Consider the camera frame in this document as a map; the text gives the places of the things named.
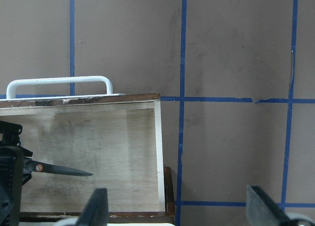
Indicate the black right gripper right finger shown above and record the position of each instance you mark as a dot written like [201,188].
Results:
[261,210]

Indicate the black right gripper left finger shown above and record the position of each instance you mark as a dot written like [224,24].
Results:
[96,212]

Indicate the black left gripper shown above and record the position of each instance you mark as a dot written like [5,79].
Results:
[11,172]

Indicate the black orange scissors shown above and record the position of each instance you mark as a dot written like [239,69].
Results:
[31,166]

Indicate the brown wooden drawer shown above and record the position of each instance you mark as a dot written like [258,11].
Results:
[116,138]

